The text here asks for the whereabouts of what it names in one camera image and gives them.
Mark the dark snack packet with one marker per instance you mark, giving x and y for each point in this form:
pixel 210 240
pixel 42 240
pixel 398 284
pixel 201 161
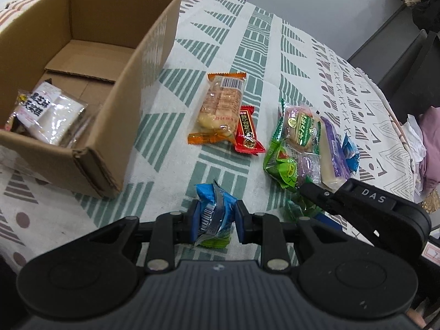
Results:
pixel 15 123

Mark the purple cake packet green label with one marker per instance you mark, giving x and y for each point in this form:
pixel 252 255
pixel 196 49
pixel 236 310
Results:
pixel 302 127

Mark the white plastic bag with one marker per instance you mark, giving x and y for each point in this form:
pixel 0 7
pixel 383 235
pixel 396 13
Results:
pixel 414 134

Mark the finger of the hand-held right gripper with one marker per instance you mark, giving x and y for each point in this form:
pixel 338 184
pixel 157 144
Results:
pixel 319 196

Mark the white clear snack packet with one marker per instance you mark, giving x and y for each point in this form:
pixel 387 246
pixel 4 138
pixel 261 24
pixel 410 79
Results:
pixel 51 110

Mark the clear purple-filled snack packet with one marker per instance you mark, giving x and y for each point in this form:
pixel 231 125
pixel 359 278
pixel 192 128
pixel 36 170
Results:
pixel 307 166

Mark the black hanging garment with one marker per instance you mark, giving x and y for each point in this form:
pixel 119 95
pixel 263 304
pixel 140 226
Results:
pixel 428 13

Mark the orange bread packet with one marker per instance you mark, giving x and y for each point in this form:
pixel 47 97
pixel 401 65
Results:
pixel 216 106

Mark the brown cardboard box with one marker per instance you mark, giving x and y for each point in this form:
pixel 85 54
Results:
pixel 103 165

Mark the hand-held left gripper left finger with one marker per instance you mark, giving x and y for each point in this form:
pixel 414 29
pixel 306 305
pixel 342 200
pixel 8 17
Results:
pixel 193 220

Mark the pink cloth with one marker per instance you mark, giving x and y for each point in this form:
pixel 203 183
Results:
pixel 431 144

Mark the purple and white long packet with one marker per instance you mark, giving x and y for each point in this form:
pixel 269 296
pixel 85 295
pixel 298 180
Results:
pixel 330 165

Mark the blue and green snack packet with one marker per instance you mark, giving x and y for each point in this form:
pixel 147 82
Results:
pixel 216 213

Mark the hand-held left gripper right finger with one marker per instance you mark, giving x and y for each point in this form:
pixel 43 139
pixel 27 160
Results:
pixel 240 221

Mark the red snack packet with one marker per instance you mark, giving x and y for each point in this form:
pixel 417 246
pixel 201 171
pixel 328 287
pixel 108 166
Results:
pixel 248 134

